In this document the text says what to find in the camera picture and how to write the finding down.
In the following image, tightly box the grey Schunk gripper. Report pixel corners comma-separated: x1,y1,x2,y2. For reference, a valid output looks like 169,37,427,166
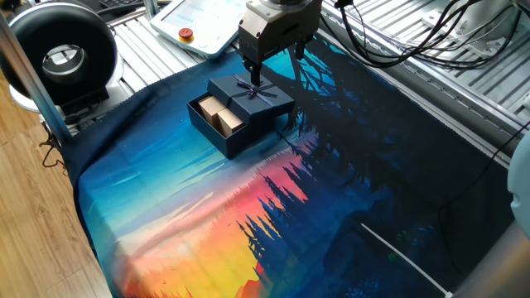
238,4,324,87

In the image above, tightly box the navy gift box lid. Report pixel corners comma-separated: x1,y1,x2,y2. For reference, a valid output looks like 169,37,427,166
206,70,296,125

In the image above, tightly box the navy gift box base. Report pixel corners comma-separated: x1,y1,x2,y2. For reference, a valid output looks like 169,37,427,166
186,93,291,161

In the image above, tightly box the white gripper adapter plate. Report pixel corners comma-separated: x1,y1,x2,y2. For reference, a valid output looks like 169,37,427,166
246,0,322,23

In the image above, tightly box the wooden block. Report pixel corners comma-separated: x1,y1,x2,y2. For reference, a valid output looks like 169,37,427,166
215,108,245,138
197,95,227,127

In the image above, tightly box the white teach pendant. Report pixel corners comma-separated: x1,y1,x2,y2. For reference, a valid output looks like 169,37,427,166
149,0,249,59

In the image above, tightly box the sunset forest print tablecloth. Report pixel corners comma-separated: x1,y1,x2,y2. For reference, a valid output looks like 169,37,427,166
60,35,514,298

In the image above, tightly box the black keyboard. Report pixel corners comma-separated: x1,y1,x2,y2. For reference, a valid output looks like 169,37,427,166
99,0,140,8

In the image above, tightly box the grey metal mounting plate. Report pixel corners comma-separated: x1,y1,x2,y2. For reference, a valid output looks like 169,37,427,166
422,0,523,59

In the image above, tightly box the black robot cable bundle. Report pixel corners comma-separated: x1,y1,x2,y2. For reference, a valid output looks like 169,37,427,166
320,0,523,70

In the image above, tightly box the short silver post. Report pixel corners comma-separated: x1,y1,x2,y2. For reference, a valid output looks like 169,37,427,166
142,0,161,20

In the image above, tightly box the aluminium linear rail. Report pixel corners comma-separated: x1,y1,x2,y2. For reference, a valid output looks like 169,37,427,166
320,6,530,166

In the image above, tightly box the white cable tie strip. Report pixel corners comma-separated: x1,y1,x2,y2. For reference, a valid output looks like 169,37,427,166
359,222,455,298

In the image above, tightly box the hanging black wire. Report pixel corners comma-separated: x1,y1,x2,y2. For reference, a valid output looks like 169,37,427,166
39,119,70,177

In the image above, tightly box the aluminium frame post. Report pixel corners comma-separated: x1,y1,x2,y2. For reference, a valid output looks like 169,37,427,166
0,12,72,144

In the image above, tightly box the thin black cable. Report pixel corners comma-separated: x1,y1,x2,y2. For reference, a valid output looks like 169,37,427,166
437,119,530,276

